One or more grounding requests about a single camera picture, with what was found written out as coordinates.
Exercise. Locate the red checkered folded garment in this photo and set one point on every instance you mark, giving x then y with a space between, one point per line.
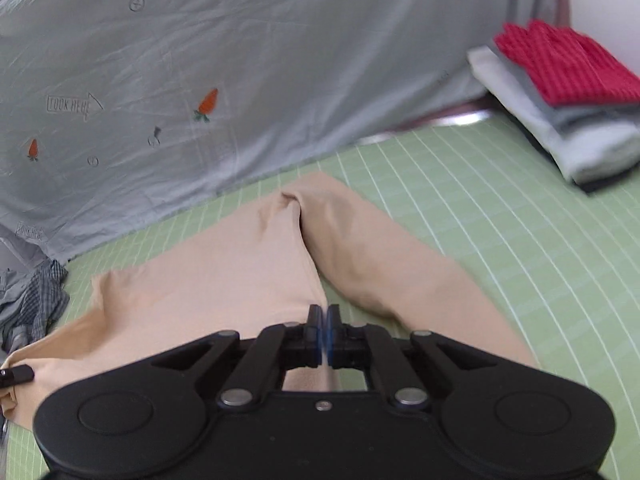
565 65

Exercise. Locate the grey folded garment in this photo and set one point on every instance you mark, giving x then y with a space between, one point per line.
580 115

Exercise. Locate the green grid mat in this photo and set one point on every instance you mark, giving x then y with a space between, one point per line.
460 240

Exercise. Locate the beige long-sleeved garment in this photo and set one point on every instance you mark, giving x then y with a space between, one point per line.
240 260

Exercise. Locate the dark checkered shirt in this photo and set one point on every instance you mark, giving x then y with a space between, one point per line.
42 300

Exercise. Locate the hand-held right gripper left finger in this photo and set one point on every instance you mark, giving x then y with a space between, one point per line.
314 342

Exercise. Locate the crumpled grey garment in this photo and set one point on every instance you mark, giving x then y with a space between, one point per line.
15 270

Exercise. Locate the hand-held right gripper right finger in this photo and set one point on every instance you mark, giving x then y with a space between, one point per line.
332 342

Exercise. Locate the stack of folded clothes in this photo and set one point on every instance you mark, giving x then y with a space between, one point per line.
560 135

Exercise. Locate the grey carrot-print sheet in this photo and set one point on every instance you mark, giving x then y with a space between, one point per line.
250 70

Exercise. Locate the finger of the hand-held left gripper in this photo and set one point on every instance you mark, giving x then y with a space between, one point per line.
17 375

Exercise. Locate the black folded garment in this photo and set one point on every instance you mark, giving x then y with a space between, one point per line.
600 182

